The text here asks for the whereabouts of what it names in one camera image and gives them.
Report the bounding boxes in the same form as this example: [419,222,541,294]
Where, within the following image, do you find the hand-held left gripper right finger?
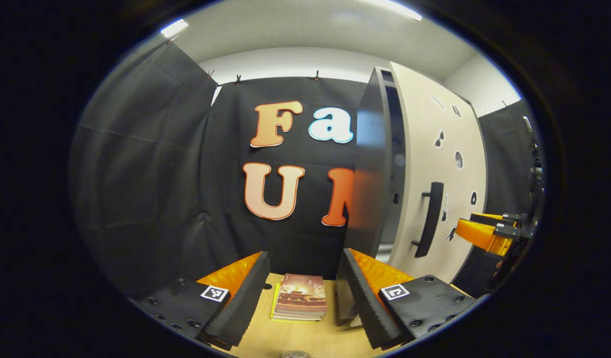
[341,248,478,351]

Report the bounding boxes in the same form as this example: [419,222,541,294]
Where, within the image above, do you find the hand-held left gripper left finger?
[128,251,272,351]

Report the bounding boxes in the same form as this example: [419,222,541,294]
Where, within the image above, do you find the beige cabinet door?
[388,62,488,284]

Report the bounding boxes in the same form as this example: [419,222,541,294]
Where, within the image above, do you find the grey cabinet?
[335,66,488,327]

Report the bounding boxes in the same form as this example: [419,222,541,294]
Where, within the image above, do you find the stack of books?
[271,273,328,322]

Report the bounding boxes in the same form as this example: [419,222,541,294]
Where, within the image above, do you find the black backdrop cloth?
[69,42,540,299]

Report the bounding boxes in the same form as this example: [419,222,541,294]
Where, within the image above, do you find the row of cloth clips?
[166,35,510,110]

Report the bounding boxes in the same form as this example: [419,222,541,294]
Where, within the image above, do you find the long ceiling light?
[365,0,423,22]

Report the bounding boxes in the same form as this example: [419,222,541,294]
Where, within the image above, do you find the small ceiling light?
[160,19,189,38]

